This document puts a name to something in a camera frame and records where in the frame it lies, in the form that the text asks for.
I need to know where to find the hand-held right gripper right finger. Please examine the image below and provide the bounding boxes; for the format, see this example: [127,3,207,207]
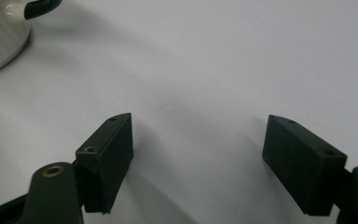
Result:
[261,114,349,217]

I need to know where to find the white table mat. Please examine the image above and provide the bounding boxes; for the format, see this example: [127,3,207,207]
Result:
[0,0,358,224]

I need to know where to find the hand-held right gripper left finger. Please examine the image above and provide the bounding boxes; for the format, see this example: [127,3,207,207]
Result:
[74,112,135,216]

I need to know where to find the cream ribbed mug black rim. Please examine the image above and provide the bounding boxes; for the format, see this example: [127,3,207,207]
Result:
[0,0,63,78]

